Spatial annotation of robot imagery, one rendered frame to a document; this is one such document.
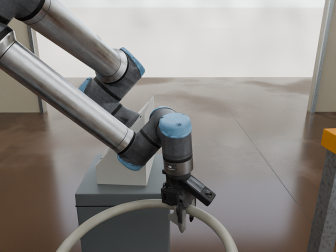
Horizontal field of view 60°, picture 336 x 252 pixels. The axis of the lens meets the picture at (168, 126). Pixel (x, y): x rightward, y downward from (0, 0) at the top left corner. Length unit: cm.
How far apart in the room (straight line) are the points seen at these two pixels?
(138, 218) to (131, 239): 12
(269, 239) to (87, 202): 154
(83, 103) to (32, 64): 17
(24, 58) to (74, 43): 20
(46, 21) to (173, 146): 49
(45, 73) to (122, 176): 62
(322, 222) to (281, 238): 92
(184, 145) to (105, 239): 72
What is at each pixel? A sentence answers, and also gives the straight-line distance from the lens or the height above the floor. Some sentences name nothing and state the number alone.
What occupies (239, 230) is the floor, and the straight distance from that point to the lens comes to 246.
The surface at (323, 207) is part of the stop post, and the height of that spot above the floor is 72.
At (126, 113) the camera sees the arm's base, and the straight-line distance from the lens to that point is 127.
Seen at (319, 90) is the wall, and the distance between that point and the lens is 584.
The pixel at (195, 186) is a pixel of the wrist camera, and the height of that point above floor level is 106.
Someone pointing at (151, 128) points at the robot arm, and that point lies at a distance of 92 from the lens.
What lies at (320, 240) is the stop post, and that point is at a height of 55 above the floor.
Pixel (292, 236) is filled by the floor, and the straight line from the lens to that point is 252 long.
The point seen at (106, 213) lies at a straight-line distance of 98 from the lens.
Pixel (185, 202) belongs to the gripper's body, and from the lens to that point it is 92.
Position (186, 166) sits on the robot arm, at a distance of 85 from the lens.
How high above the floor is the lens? 152
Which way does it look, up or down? 19 degrees down
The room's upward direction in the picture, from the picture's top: straight up
